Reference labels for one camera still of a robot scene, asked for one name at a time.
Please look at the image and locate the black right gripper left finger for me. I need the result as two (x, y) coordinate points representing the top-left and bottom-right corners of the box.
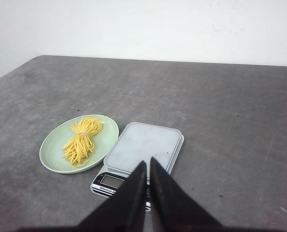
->
(77, 161), (146, 229)

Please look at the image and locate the light green round plate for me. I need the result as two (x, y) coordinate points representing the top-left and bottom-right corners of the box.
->
(39, 115), (119, 174)

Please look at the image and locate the silver digital kitchen scale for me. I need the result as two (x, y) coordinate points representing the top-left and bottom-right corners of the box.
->
(90, 122), (184, 198)

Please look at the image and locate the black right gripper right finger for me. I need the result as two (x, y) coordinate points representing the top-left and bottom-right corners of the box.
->
(150, 158), (223, 229)

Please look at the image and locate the yellow vermicelli noodle bundle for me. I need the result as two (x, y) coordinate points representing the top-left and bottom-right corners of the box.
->
(62, 116), (102, 167)

